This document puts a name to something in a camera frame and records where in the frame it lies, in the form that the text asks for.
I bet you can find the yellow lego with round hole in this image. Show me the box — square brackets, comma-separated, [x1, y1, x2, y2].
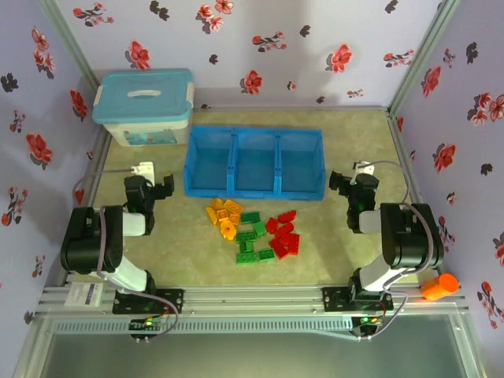
[219, 220, 239, 240]

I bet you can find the blue three-compartment bin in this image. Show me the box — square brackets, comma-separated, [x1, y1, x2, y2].
[183, 125, 328, 202]

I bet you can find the storage box with blue lid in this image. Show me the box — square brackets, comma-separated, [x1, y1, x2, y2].
[92, 69, 196, 147]

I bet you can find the white labelled power box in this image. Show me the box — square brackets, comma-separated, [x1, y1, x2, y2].
[65, 281, 106, 308]

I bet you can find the orange cylinder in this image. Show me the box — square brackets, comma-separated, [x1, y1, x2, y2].
[420, 272, 461, 302]

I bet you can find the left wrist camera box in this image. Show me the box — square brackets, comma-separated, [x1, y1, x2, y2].
[131, 160, 155, 178]

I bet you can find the aluminium side rail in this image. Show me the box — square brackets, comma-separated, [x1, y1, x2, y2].
[39, 128, 113, 291]
[387, 108, 469, 308]

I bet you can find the left arm grey cable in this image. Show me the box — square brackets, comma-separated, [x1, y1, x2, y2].
[72, 167, 180, 342]

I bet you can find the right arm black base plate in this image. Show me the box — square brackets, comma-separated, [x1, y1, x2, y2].
[321, 286, 394, 314]

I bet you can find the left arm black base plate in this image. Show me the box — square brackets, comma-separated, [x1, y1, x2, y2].
[113, 288, 185, 315]

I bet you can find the aluminium front rail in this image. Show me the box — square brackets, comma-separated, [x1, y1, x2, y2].
[39, 286, 469, 314]

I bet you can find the grey slotted cable duct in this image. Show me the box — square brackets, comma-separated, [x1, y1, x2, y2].
[53, 317, 354, 334]

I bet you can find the aluminium corner post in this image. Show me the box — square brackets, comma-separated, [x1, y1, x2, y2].
[387, 0, 461, 115]
[37, 0, 102, 94]

